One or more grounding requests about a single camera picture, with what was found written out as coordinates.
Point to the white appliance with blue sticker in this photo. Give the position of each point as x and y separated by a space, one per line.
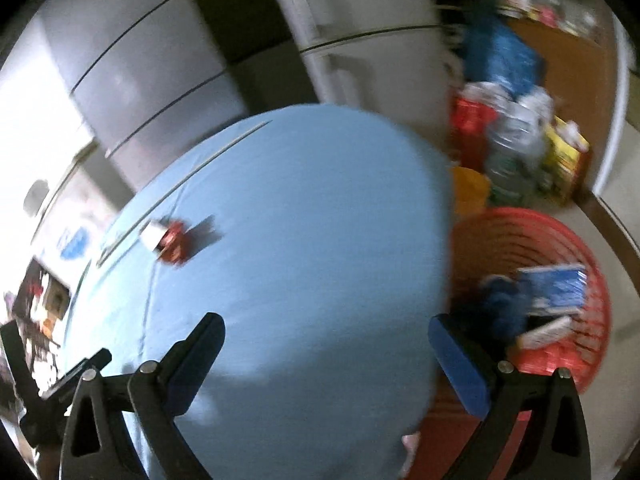
80 210

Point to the white paper scrap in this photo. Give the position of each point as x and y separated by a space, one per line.
152 237

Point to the orange-red crumpled wrapper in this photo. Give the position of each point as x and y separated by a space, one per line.
175 247

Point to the red plastic basket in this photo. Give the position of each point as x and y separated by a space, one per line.
560 240

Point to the white refrigerator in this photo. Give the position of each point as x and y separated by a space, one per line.
360 0

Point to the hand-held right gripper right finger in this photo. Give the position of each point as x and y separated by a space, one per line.
457 365

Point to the black shelf rack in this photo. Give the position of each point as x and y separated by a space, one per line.
35 305

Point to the yellow box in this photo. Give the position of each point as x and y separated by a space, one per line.
567 160

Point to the silver refrigerator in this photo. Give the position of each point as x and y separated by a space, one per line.
145 60

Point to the blue plastic bag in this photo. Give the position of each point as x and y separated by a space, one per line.
495 305

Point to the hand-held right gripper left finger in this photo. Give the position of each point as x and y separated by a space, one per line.
192 375

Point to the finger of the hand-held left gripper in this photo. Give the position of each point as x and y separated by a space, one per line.
80 372

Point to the red bag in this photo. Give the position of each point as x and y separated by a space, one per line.
470 120

